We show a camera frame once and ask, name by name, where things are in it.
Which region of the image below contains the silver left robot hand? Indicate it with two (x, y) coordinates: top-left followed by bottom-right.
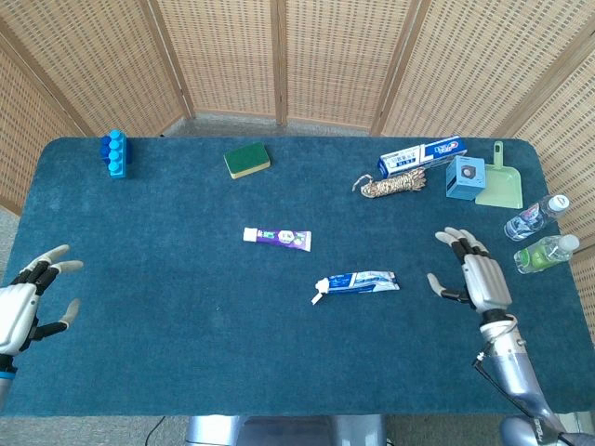
(0, 244), (85, 358)

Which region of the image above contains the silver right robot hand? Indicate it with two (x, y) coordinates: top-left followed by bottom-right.
(426, 226), (512, 326)

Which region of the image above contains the blue white toothpaste tube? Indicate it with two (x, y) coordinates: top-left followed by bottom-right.
(310, 270), (401, 307)

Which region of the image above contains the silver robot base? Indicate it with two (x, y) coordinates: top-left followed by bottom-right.
(185, 414), (388, 446)

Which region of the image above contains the blue white toothpaste box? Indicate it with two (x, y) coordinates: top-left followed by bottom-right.
(377, 135), (469, 179)

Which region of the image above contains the purple toothpaste tube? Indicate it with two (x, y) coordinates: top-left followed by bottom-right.
(242, 226), (313, 254)

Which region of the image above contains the green label drink bottle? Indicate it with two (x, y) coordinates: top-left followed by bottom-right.
(512, 233), (581, 275)

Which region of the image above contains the clear water bottle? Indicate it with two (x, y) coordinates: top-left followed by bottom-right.
(503, 193), (571, 242)

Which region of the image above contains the light green dustpan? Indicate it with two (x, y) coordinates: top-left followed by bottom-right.
(474, 140), (524, 208)

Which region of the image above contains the light blue speaker box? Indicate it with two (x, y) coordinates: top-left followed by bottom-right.
(445, 154), (488, 202)

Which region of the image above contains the blue toy building block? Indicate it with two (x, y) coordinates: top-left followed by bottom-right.
(99, 129), (133, 179)

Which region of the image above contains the dark teal table mat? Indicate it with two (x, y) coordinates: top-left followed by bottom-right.
(0, 136), (595, 418)

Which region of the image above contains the green yellow sponge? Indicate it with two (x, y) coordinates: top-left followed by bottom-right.
(222, 141), (273, 181)

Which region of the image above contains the woven bamboo folding screen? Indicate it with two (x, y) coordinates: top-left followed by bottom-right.
(0, 0), (595, 348)

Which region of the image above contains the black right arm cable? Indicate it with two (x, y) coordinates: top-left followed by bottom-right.
(472, 351), (580, 442)

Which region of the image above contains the beige rope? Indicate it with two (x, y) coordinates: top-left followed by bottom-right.
(351, 166), (429, 200)

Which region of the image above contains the black floor cable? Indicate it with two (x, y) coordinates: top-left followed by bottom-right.
(146, 415), (166, 446)

